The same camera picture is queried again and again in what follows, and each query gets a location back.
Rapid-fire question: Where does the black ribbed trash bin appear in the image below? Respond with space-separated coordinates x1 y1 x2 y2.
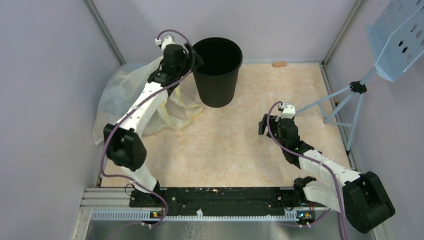
193 37 243 108

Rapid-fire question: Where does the large translucent yellowish trash bag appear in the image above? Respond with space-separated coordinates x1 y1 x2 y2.
92 57 203 146

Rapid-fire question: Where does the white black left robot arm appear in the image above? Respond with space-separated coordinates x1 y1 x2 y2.
102 35 203 207

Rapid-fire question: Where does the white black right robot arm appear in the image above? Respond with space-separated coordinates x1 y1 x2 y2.
258 113 396 234

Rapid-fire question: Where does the small tan wooden block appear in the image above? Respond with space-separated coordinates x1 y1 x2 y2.
272 61 288 68

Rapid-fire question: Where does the light blue tripod stand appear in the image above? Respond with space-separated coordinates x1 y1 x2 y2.
296 67 377 156

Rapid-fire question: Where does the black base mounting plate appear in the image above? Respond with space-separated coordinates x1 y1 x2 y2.
129 187 312 217

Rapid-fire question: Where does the perforated light blue metal panel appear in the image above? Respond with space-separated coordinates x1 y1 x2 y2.
365 0 424 82

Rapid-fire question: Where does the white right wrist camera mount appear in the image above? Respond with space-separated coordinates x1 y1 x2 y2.
276 103 296 121

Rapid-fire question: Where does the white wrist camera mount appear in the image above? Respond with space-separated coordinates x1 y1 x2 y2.
276 103 296 121
154 34 175 51

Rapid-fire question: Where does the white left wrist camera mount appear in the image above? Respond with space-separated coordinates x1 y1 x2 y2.
154 34 175 51

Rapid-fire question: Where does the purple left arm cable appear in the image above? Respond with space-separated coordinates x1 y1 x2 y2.
99 29 196 229

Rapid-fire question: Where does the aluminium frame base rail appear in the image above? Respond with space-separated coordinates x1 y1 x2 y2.
71 186 340 240

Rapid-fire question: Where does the white toothed cable rail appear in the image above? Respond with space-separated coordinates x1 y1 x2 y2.
91 209 315 222

